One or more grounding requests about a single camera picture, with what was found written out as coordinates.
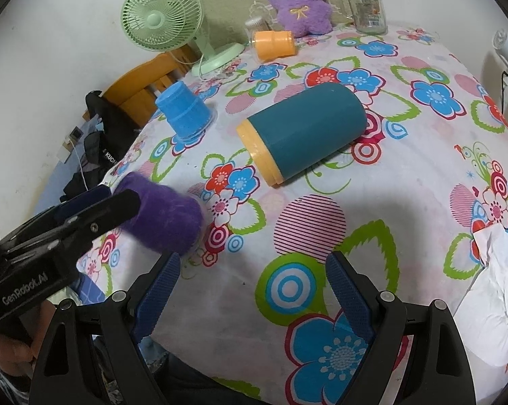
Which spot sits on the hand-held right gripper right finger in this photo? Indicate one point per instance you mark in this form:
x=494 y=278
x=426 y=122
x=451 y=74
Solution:
x=347 y=297

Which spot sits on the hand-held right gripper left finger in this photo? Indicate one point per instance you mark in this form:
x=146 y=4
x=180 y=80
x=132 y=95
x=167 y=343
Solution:
x=157 y=297

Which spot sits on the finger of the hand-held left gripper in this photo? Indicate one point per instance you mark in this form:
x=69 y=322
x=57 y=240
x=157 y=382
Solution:
x=102 y=215
x=87 y=202

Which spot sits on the purple fuzzy cup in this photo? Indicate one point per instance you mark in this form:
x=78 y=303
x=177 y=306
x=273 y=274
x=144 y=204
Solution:
x=169 y=215

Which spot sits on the blue plastic cup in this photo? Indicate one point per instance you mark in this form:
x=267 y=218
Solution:
x=184 y=109

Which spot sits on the teal cup with yellow rim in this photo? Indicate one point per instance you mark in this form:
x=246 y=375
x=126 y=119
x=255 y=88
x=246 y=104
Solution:
x=309 y=128

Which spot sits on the orange plastic cup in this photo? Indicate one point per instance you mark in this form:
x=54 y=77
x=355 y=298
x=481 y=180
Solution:
x=275 y=45

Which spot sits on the person's left hand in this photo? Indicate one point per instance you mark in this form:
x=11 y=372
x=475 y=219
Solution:
x=11 y=348

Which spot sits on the black bag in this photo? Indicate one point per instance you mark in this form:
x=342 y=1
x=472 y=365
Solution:
x=97 y=147

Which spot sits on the blue checked cloth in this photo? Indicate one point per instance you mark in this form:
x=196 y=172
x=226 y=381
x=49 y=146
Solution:
x=91 y=293

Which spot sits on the floral tablecloth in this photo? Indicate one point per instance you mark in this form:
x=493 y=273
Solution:
x=406 y=202

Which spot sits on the wooden chair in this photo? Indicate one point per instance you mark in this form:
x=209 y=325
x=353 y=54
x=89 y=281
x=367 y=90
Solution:
x=140 y=80

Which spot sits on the white crumpled tissue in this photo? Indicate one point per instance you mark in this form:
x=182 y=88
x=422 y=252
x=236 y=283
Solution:
x=496 y=299

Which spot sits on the green desk fan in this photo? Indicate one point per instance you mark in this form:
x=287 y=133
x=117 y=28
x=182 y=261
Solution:
x=159 y=17

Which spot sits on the small clear toothpick holder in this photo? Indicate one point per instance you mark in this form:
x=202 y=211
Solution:
x=256 y=27

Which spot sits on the purple plush toy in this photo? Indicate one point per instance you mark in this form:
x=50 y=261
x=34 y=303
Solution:
x=298 y=8

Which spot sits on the clear glass jar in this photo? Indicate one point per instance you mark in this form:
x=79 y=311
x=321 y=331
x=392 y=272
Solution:
x=366 y=8

